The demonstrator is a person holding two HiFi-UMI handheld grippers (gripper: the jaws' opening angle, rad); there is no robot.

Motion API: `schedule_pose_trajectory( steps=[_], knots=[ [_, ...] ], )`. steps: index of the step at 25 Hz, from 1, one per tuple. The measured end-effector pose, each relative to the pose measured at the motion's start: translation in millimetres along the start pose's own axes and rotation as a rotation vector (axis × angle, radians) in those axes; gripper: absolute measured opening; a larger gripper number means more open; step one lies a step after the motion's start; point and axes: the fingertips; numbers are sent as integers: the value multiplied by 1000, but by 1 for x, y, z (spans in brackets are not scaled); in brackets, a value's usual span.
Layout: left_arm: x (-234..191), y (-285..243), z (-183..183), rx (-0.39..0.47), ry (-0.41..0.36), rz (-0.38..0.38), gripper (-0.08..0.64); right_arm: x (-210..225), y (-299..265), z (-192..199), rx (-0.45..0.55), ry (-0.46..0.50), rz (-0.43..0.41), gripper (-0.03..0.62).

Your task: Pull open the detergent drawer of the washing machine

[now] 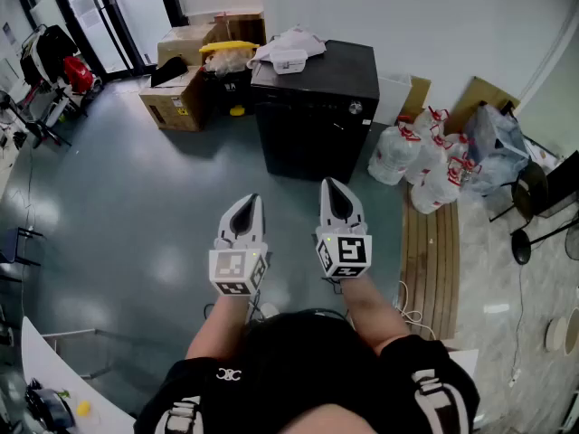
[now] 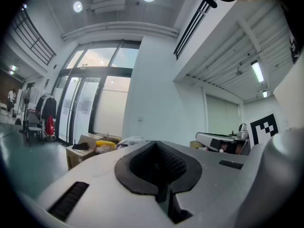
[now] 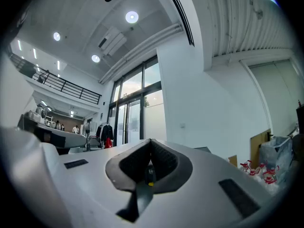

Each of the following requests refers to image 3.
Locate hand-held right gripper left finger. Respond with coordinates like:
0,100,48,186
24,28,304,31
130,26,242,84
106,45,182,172
105,138,152,192

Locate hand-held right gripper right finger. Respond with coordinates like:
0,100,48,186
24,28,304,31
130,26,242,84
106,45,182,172
151,138,193,195

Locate clothes rack with black garments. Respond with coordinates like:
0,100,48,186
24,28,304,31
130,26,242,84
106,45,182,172
95,122,114,149

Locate cardboard piece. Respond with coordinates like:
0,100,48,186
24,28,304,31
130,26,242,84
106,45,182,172
228,154,238,168

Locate grey counter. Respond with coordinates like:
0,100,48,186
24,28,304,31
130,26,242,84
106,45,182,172
17,113,87,155

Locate black framed glass door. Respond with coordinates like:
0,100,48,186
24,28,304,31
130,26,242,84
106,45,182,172
107,55,167,147

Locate wooden board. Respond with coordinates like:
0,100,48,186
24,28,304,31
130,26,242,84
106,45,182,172
250,128,272,170

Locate pile of red-white plastic bags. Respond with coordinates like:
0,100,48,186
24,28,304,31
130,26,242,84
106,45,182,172
239,160,280,192

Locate black balcony railing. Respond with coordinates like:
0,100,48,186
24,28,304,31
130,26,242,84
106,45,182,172
8,52,102,105

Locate white ceiling pipes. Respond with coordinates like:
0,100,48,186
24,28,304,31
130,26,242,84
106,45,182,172
98,22,184,85

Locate white ceiling air conditioner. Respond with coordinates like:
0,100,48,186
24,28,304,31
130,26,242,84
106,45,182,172
98,26,128,56

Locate black cabinet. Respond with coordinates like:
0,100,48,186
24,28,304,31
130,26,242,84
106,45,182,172
295,106,304,134

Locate black linear ceiling vent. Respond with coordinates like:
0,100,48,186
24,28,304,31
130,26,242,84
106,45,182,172
162,0,195,47

